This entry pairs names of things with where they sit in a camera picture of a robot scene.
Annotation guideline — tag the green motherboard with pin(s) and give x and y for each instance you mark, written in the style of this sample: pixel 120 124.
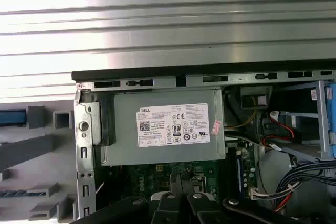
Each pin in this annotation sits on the green motherboard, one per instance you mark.
pixel 126 179

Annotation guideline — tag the black PC case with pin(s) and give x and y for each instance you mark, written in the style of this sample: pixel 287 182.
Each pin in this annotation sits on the black PC case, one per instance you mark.
pixel 84 140

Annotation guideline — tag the grey parts rack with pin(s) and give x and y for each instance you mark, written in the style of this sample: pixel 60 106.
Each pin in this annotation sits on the grey parts rack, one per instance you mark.
pixel 26 145

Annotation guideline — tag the grey power supply unit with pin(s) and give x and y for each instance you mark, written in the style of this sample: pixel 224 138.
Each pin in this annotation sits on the grey power supply unit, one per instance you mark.
pixel 126 129

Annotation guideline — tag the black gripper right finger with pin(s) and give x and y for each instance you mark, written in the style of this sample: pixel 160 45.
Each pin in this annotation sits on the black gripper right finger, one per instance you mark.
pixel 202 208

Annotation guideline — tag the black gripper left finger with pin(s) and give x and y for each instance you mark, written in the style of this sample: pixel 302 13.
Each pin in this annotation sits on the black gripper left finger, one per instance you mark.
pixel 165 208

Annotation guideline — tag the blue plastic drive bracket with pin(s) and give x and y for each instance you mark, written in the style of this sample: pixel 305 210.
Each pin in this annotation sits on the blue plastic drive bracket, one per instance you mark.
pixel 331 119

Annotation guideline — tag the bare green RAM stick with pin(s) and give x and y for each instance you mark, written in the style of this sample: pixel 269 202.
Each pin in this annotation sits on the bare green RAM stick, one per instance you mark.
pixel 13 193

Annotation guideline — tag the CPU socket with locking lever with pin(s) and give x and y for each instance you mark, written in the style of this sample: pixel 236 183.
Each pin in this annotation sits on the CPU socket with locking lever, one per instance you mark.
pixel 200 182

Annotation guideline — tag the grey metal drive cage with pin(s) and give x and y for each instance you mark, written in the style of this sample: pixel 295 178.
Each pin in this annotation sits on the grey metal drive cage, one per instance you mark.
pixel 319 119

